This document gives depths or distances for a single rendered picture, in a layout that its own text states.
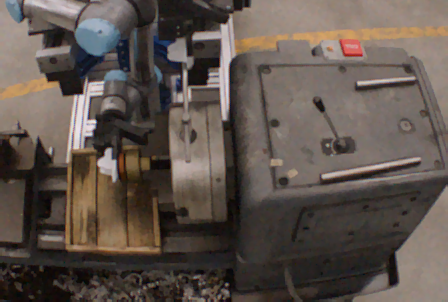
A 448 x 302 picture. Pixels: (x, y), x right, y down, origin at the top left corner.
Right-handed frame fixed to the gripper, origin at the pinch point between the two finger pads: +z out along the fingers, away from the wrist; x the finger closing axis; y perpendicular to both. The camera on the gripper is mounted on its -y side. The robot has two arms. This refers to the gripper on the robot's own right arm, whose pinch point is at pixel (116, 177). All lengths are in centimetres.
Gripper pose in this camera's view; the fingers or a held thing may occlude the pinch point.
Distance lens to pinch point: 142.2
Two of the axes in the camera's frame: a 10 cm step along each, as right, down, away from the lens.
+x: 0.0, -5.6, -8.3
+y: -10.0, 0.5, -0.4
